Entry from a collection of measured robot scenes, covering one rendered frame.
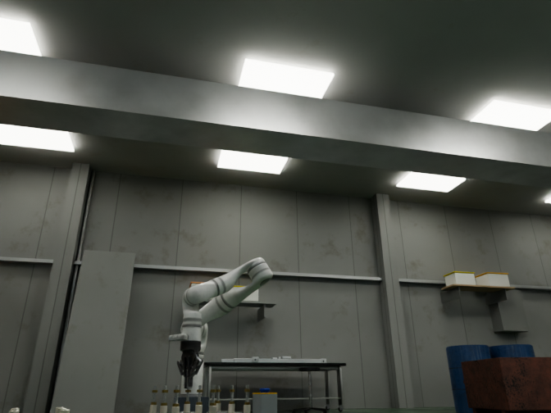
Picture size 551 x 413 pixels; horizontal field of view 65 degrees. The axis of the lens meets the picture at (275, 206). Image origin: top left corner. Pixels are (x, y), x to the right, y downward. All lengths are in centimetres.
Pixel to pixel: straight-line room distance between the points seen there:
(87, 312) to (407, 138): 559
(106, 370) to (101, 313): 91
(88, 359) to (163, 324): 137
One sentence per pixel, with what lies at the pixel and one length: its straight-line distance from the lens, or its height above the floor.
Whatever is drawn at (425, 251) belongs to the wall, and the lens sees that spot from 1013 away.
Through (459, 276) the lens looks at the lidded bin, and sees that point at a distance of 957.
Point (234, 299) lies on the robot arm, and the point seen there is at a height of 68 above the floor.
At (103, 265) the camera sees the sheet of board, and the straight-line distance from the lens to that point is 808.
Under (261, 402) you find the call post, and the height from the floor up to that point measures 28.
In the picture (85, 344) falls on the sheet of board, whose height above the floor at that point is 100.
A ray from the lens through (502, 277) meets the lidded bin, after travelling 1018.
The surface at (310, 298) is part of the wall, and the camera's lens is 870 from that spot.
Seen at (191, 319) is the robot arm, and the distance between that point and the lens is 169.
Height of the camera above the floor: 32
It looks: 23 degrees up
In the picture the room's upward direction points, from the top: straight up
